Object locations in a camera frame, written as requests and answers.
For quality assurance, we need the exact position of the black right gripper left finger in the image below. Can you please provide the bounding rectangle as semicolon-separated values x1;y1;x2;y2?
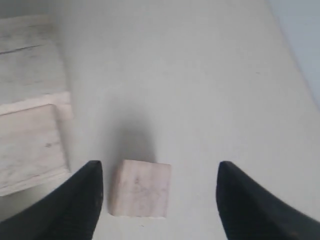
0;160;104;240

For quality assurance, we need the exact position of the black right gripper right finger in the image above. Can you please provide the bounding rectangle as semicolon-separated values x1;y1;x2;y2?
215;161;320;240

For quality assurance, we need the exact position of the second largest wooden cube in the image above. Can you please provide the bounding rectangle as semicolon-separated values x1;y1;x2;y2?
0;104;70;196

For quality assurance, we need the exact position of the medium small wooden cube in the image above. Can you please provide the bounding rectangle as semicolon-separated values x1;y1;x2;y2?
108;159;172;219

